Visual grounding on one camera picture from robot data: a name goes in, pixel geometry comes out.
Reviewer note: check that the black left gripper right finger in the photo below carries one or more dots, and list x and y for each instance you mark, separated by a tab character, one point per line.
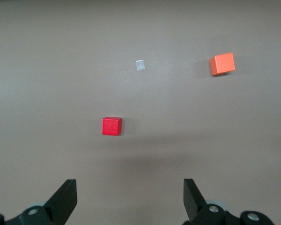
194	204

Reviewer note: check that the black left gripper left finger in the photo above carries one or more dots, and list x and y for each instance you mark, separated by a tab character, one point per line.
61	201

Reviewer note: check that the red wooden block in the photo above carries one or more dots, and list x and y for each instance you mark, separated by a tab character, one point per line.
111	126

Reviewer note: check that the orange wooden block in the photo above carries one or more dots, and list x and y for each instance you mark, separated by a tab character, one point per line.
222	63

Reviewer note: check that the brown table cover sheet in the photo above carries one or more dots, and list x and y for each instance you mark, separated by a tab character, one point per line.
61	70

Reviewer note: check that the small grey tape patch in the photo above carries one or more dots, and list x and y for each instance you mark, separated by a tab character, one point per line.
140	65

